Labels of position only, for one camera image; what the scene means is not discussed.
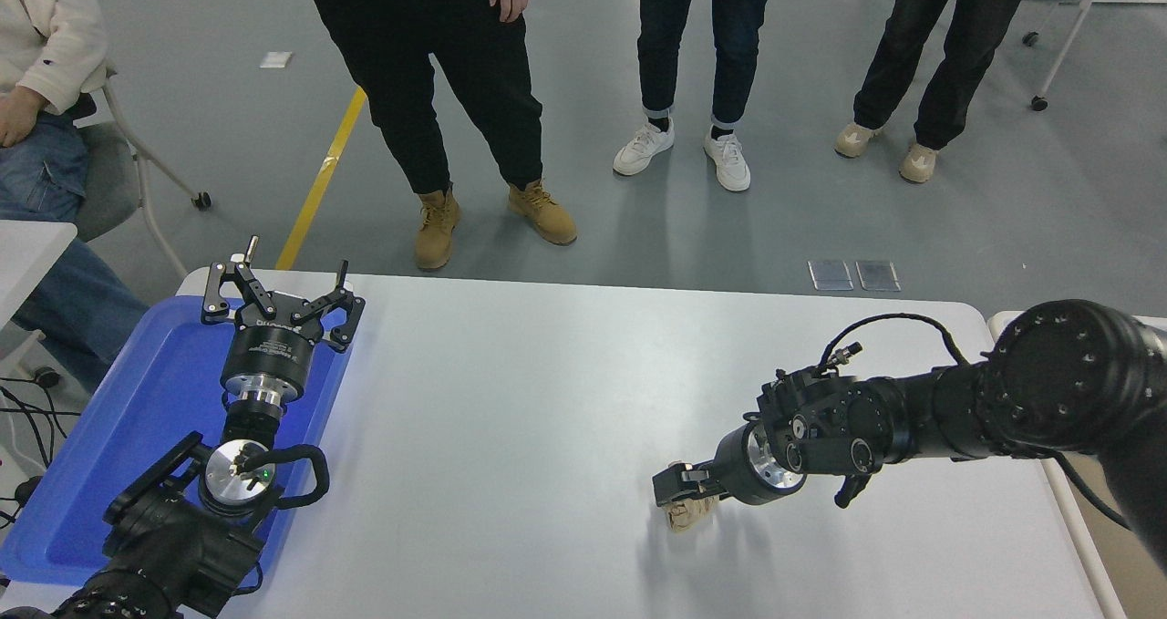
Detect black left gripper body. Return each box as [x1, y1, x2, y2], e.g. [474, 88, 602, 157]
[222, 307, 323, 392]

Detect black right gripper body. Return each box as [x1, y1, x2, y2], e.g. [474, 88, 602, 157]
[713, 422, 805, 508]

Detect tan paper ball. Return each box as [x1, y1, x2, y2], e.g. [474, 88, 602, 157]
[664, 461, 719, 534]

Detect seated person's hand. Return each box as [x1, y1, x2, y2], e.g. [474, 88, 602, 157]
[0, 85, 47, 150]

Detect yellow floor tape line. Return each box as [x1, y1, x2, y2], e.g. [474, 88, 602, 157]
[274, 87, 368, 272]

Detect grey rolling chair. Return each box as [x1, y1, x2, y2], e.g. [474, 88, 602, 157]
[68, 63, 212, 279]

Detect blue plastic tray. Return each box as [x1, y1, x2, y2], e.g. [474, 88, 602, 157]
[0, 295, 355, 587]

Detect small white side table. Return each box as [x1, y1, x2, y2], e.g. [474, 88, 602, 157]
[0, 220, 79, 365]

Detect clear floor plate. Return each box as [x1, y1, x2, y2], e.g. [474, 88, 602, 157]
[855, 260, 902, 293]
[808, 260, 855, 293]

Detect person in tan boots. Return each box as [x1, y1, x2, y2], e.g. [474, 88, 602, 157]
[297, 0, 579, 272]

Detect seated person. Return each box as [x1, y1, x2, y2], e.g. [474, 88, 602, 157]
[0, 0, 151, 392]

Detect large pale bin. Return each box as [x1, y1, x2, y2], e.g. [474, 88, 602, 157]
[988, 310, 1167, 619]

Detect person in white sneakers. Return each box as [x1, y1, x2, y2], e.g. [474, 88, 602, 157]
[612, 0, 780, 193]

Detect person in beige shoes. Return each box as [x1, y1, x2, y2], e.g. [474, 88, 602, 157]
[833, 0, 1044, 185]

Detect white-framed rolling chair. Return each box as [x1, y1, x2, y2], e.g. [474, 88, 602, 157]
[1021, 0, 1167, 113]

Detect black floor cables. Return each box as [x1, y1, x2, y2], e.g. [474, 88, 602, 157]
[0, 367, 63, 529]

